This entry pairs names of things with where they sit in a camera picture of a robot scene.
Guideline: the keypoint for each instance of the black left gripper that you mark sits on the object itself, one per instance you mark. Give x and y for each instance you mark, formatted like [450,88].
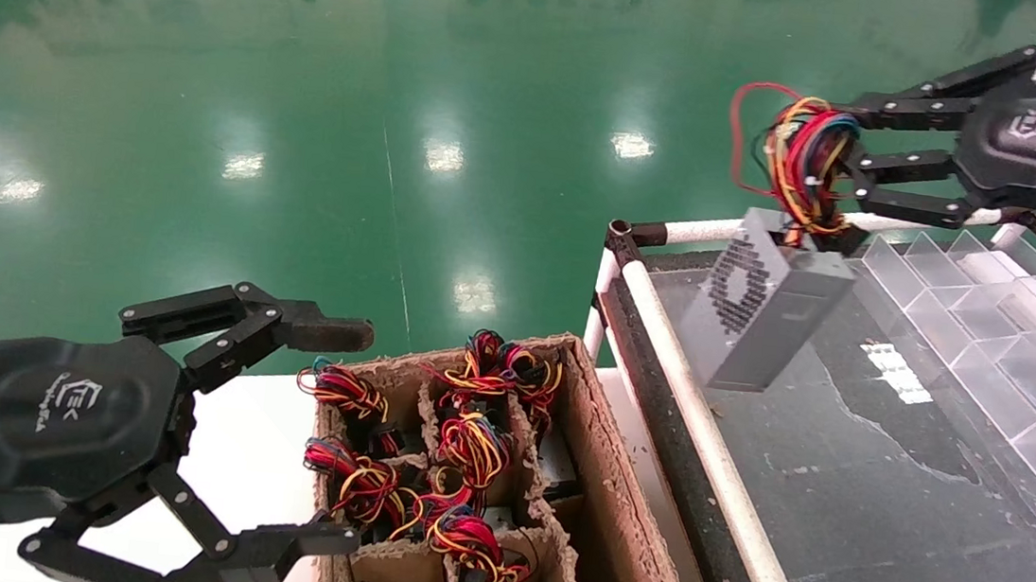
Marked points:
[59,418]

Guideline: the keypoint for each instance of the brown cardboard divider box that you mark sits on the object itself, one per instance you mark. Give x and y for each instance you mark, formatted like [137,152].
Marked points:
[619,529]

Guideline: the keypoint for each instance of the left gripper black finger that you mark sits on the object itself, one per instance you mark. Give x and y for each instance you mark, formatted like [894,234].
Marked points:
[324,332]

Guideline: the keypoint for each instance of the white paper label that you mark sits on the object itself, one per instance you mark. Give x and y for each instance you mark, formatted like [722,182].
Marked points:
[895,370]

